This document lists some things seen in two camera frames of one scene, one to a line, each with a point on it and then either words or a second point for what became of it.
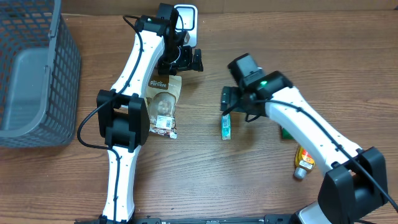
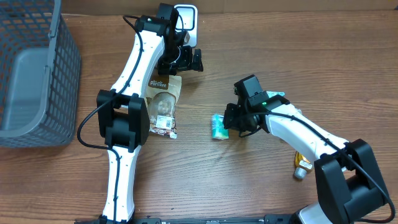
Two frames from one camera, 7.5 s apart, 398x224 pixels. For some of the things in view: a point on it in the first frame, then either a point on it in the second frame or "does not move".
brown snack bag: [163, 94] does not move
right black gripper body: [228, 99] → [232, 116]
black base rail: [274, 219] does not move
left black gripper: [187, 63] does not move
